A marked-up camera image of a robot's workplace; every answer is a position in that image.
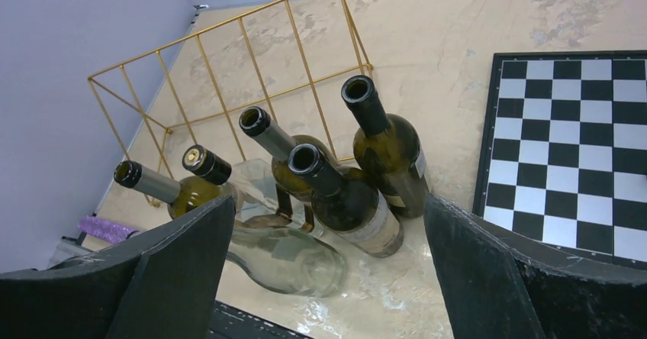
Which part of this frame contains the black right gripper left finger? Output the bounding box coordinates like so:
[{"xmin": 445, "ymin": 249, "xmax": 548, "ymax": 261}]
[{"xmin": 1, "ymin": 197, "xmax": 235, "ymax": 338}]

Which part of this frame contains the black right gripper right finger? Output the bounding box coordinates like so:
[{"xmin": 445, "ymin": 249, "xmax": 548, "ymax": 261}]
[{"xmin": 423, "ymin": 195, "xmax": 646, "ymax": 338}]

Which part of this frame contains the olive bottle silver neck foil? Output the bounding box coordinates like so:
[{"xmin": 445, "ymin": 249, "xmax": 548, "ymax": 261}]
[{"xmin": 114, "ymin": 160, "xmax": 244, "ymax": 219}]

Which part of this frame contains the clear round glass bottle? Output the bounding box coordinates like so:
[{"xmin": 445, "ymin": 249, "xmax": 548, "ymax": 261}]
[{"xmin": 227, "ymin": 223, "xmax": 346, "ymax": 298}]

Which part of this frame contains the clear square bottle black cap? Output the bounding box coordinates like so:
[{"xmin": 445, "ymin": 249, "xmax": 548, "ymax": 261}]
[{"xmin": 182, "ymin": 144, "xmax": 324, "ymax": 237}]

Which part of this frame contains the dark green bottle white label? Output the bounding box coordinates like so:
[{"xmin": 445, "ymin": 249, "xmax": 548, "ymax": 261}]
[{"xmin": 288, "ymin": 143, "xmax": 404, "ymax": 258}]

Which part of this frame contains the dark green bottle right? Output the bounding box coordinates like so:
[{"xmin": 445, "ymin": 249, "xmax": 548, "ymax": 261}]
[{"xmin": 341, "ymin": 75, "xmax": 433, "ymax": 218}]

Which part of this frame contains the black white chessboard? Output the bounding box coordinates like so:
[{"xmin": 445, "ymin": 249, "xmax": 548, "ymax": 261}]
[{"xmin": 472, "ymin": 50, "xmax": 646, "ymax": 269}]

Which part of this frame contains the purple handled microphone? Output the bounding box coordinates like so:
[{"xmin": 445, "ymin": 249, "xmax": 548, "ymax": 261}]
[{"xmin": 78, "ymin": 216, "xmax": 141, "ymax": 244}]

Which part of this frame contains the gold wire wine rack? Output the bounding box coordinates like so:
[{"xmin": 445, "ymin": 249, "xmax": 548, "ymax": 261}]
[{"xmin": 87, "ymin": 0, "xmax": 375, "ymax": 208}]

